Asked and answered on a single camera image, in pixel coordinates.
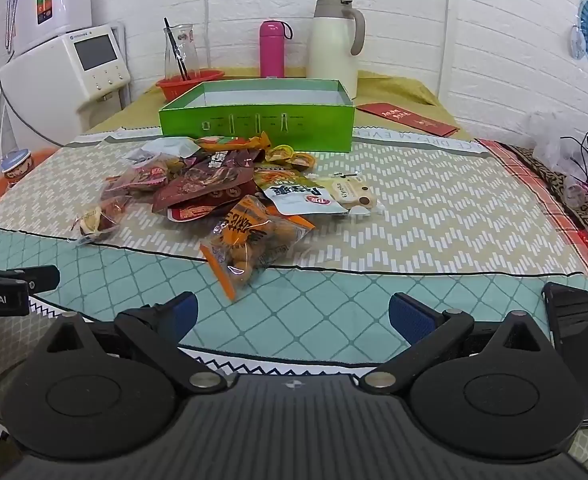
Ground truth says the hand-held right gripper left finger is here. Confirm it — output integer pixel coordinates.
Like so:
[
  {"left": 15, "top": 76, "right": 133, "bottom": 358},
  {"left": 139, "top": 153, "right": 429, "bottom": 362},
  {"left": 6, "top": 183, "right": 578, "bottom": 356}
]
[{"left": 34, "top": 291, "right": 227, "bottom": 395}]

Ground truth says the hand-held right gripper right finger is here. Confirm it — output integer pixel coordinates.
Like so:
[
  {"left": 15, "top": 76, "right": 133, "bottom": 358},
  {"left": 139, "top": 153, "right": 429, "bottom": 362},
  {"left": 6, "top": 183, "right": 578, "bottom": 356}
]
[{"left": 361, "top": 292, "right": 560, "bottom": 395}]

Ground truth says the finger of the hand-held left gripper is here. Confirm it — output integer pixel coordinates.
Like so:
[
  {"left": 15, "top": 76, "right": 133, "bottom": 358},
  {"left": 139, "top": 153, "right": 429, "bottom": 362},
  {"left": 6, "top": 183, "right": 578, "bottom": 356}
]
[{"left": 0, "top": 265, "right": 61, "bottom": 295}]

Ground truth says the red nut snack packet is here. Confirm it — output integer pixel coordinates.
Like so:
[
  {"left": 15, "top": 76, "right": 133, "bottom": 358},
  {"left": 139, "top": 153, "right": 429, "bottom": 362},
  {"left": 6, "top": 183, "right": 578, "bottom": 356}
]
[{"left": 151, "top": 164, "right": 257, "bottom": 213}]

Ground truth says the cream snack packet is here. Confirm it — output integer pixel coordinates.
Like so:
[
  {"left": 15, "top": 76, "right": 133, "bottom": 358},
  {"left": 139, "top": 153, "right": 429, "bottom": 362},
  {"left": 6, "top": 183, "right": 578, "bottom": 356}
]
[{"left": 316, "top": 172, "right": 379, "bottom": 213}]

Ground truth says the clear sausage packet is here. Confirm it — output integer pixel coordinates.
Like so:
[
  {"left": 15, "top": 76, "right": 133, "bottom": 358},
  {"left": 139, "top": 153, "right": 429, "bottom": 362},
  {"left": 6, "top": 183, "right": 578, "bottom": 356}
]
[{"left": 99, "top": 162, "right": 171, "bottom": 193}]

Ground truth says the brown snack packet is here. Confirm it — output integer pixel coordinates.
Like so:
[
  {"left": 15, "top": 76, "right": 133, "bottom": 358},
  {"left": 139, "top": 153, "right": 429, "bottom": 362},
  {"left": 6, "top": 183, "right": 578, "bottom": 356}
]
[{"left": 206, "top": 149, "right": 266, "bottom": 170}]

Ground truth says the white pillow snack packet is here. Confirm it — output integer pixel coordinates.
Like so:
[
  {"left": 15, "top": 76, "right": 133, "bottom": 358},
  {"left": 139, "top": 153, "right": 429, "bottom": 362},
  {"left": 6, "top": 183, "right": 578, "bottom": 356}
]
[{"left": 126, "top": 137, "right": 201, "bottom": 166}]

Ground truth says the green cardboard box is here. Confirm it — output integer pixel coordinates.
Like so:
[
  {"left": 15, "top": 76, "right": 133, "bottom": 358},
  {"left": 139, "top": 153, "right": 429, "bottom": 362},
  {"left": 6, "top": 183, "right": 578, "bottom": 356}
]
[{"left": 158, "top": 78, "right": 357, "bottom": 153}]

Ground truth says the orange packet of round snacks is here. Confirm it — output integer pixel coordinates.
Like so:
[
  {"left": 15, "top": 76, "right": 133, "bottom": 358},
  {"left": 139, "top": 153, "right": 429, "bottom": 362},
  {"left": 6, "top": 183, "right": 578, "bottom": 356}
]
[{"left": 199, "top": 194, "right": 317, "bottom": 302}]

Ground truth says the clear red snack packet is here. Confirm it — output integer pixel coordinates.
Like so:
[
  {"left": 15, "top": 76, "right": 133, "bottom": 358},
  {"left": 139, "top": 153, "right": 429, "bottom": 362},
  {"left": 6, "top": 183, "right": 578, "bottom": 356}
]
[{"left": 73, "top": 194, "right": 136, "bottom": 248}]

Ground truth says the printed paper cup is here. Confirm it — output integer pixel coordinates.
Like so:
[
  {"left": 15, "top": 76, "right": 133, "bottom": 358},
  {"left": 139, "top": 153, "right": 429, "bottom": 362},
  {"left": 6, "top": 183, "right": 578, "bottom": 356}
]
[{"left": 0, "top": 149, "right": 34, "bottom": 183}]

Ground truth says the flat red snack packet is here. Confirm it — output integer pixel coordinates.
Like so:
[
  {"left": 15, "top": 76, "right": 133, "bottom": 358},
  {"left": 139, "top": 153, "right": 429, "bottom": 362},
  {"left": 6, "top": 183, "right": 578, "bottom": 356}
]
[{"left": 166, "top": 202, "right": 237, "bottom": 223}]

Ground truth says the patterned tablecloth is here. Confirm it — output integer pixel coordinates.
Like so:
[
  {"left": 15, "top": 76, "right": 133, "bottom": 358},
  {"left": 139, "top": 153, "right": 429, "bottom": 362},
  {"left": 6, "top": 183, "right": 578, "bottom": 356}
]
[{"left": 0, "top": 127, "right": 588, "bottom": 466}]

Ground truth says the white black-print snack packet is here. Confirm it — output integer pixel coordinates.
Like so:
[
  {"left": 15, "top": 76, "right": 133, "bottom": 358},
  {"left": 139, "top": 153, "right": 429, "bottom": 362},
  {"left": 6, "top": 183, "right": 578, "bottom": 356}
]
[{"left": 260, "top": 180, "right": 351, "bottom": 217}]

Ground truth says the black smartphone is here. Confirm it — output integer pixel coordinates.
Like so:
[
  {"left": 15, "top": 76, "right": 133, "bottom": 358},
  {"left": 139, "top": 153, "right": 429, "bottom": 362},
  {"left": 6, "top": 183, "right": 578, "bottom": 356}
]
[{"left": 543, "top": 281, "right": 588, "bottom": 428}]

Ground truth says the long orange snack packet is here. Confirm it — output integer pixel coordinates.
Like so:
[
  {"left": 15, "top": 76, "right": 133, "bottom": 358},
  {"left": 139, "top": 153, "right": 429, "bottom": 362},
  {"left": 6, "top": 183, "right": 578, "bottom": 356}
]
[{"left": 194, "top": 131, "right": 273, "bottom": 152}]

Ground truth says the white dispenser with screen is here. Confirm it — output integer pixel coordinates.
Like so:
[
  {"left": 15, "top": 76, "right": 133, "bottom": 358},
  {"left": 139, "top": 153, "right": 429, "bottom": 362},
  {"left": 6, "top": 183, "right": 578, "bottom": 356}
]
[{"left": 0, "top": 24, "right": 135, "bottom": 148}]

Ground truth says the red plaid cloth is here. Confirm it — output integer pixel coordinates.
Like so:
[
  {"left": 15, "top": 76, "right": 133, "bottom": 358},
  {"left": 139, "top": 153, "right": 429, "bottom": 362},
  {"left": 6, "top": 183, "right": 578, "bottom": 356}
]
[{"left": 479, "top": 137, "right": 588, "bottom": 301}]

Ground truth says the leopard print cloth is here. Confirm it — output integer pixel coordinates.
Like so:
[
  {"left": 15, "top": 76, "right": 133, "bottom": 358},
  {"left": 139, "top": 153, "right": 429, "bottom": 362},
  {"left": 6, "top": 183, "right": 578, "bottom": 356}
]
[{"left": 504, "top": 145, "right": 588, "bottom": 226}]

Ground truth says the red envelope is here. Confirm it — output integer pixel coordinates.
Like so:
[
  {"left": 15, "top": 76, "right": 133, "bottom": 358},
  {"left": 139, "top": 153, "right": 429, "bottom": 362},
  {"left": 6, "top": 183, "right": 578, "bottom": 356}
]
[{"left": 355, "top": 102, "right": 461, "bottom": 137}]

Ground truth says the red plastic basket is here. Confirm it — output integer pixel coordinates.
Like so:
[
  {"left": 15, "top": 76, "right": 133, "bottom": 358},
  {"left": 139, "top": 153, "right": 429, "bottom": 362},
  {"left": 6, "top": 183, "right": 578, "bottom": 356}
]
[{"left": 155, "top": 69, "right": 226, "bottom": 102}]

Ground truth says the clear plastic bag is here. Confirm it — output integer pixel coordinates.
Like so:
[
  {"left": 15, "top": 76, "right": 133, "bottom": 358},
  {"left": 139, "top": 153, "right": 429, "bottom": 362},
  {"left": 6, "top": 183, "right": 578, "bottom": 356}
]
[{"left": 526, "top": 110, "right": 588, "bottom": 171}]

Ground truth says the yellow cloth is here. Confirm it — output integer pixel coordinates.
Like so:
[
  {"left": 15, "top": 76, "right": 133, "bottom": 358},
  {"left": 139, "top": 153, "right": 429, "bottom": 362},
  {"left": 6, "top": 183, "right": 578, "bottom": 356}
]
[{"left": 81, "top": 67, "right": 475, "bottom": 141}]

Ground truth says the clear glass carafe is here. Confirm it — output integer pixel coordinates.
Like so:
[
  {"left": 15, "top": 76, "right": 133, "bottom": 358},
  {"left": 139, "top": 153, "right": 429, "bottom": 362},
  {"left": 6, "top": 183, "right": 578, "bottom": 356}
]
[{"left": 161, "top": 22, "right": 201, "bottom": 81}]

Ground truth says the black chopstick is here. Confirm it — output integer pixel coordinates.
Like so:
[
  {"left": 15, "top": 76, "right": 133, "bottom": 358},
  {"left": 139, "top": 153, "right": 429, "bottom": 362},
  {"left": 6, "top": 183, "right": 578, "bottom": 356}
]
[{"left": 163, "top": 17, "right": 191, "bottom": 81}]

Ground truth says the pink insulated bottle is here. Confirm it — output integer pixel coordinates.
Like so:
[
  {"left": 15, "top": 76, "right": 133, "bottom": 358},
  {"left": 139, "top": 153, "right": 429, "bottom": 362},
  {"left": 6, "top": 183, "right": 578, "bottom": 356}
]
[{"left": 259, "top": 19, "right": 293, "bottom": 79}]

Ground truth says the cream thermal jug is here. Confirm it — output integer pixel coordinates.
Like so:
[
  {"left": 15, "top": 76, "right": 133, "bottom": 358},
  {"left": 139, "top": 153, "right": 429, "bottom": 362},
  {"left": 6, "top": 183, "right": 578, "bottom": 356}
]
[{"left": 306, "top": 0, "right": 366, "bottom": 101}]

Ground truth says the white wall pipe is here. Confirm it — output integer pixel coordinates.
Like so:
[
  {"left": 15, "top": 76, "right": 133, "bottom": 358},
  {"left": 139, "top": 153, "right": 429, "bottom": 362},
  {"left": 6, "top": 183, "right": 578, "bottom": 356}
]
[
  {"left": 200, "top": 0, "right": 214, "bottom": 70},
  {"left": 435, "top": 0, "right": 452, "bottom": 102}
]

